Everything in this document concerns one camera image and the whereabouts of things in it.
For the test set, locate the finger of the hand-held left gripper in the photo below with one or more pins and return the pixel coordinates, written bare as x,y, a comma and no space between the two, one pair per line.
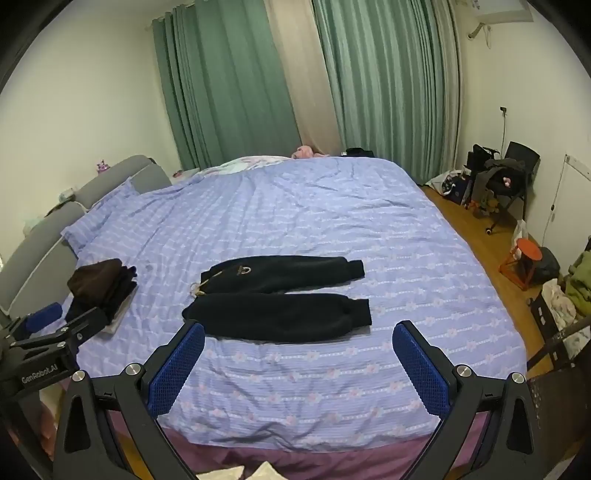
44,317
78,328

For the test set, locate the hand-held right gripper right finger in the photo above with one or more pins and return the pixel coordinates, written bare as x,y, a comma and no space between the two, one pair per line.
422,369

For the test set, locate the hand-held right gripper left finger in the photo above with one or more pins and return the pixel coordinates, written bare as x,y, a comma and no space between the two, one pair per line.
178,364

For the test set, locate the black pants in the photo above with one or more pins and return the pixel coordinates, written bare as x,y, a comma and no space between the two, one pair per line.
277,317

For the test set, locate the white folded cloth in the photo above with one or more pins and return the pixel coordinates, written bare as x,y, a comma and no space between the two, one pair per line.
117,321

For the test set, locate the brown folded garment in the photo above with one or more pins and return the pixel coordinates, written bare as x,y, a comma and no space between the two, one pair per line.
94,277

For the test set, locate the black folded garments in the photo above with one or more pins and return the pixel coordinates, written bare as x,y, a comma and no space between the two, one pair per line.
117,290

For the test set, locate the grey upholstered headboard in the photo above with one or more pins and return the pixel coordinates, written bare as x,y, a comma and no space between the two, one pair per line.
27,258

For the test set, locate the purple striped pillow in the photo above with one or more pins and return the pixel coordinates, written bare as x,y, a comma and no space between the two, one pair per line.
92,226
131,189

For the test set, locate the white paper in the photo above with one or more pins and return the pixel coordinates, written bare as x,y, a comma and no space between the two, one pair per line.
240,473

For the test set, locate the teal packet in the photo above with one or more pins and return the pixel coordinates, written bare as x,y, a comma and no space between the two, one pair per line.
68,194

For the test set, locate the mauve bed sheet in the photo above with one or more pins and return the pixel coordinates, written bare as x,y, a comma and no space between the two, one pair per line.
286,454

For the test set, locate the black metal rack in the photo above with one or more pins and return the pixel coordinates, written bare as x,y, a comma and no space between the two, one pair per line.
561,341

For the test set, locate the white floral cloth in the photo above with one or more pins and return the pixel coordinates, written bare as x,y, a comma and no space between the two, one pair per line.
558,304

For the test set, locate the orange stool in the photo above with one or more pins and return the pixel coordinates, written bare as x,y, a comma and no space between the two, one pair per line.
526,251

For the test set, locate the small purple toy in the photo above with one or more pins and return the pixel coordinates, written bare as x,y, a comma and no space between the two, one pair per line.
102,166

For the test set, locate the dark round bag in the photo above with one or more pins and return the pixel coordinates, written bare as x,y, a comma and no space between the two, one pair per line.
548,265

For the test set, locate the small white plastic bag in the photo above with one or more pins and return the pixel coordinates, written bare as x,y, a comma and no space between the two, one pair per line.
520,230

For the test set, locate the green clothing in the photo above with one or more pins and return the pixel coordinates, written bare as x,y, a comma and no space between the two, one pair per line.
581,286

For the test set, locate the dark blue bag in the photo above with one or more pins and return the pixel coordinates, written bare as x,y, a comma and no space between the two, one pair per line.
457,190

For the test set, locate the white nightstand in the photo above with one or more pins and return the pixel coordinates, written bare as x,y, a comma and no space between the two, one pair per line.
184,174

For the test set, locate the purple patterned duvet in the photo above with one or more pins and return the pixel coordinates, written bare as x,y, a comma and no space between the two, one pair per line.
300,221

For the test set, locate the dark jacket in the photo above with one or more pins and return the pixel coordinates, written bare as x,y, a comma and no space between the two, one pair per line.
505,173

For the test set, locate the white floral blanket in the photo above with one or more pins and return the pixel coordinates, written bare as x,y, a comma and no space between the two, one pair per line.
249,164

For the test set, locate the black bag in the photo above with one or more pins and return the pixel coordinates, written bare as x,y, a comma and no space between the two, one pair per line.
480,159

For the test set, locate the white panel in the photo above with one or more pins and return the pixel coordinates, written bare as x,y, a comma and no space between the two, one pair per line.
570,203

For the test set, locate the black item on bed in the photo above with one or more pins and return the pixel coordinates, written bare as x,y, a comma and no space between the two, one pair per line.
358,152

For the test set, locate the black chair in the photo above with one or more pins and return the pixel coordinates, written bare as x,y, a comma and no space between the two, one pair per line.
524,157

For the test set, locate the pink plush toy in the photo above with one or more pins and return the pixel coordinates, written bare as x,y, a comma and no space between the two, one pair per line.
304,152

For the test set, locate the green curtain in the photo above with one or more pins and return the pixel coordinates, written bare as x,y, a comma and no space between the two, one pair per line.
217,83
383,83

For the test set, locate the beige curtain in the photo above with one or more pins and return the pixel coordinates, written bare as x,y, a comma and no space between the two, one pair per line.
304,78

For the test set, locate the white air conditioner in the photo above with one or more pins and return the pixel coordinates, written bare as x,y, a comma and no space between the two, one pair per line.
498,9

